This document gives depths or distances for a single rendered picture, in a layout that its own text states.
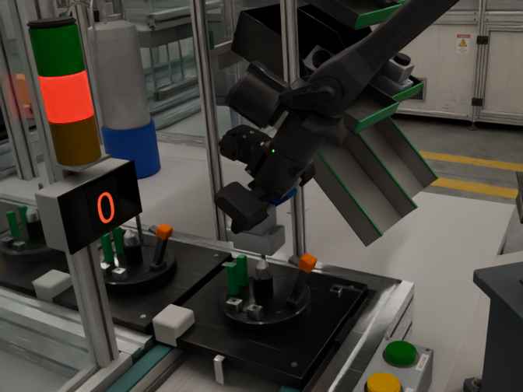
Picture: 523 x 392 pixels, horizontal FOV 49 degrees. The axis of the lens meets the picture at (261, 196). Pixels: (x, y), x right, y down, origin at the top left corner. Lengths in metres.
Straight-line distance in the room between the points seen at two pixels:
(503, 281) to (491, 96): 4.07
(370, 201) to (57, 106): 0.61
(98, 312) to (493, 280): 0.51
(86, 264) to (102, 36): 0.99
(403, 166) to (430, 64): 3.70
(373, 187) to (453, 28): 3.78
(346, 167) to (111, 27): 0.84
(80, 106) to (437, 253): 0.83
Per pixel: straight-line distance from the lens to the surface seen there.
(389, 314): 0.89
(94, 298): 0.79
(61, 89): 0.66
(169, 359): 0.88
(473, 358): 1.00
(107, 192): 0.71
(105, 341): 0.83
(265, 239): 0.80
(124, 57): 1.67
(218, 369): 0.82
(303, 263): 0.81
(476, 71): 4.81
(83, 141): 0.67
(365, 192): 1.08
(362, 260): 1.22
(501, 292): 0.78
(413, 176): 1.24
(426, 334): 1.03
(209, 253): 1.05
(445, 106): 4.95
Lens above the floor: 1.48
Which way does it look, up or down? 24 degrees down
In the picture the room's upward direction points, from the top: 4 degrees counter-clockwise
